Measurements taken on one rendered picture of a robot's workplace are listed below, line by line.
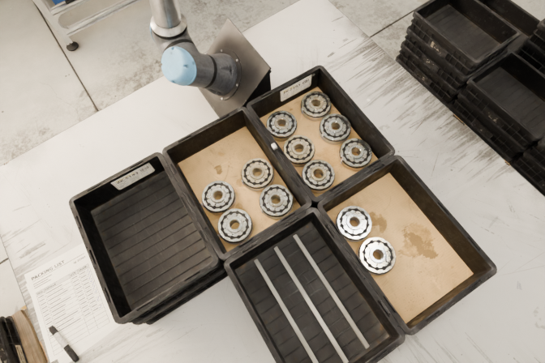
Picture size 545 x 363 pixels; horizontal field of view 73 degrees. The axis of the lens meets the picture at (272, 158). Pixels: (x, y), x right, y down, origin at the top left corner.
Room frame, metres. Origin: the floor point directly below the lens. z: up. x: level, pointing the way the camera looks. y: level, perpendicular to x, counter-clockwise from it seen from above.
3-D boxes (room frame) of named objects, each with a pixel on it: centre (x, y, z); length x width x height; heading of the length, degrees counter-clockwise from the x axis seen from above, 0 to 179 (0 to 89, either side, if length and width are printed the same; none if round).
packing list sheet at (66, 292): (0.15, 0.69, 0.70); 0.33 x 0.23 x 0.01; 30
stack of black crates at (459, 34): (1.23, -0.97, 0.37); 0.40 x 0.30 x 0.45; 30
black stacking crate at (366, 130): (0.56, -0.15, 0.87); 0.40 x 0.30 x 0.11; 26
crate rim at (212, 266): (0.30, 0.39, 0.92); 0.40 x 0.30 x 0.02; 26
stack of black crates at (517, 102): (0.88, -1.17, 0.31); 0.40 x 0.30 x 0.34; 30
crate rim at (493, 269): (0.20, -0.33, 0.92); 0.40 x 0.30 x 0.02; 26
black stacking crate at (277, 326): (0.07, -0.06, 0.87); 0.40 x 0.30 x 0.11; 26
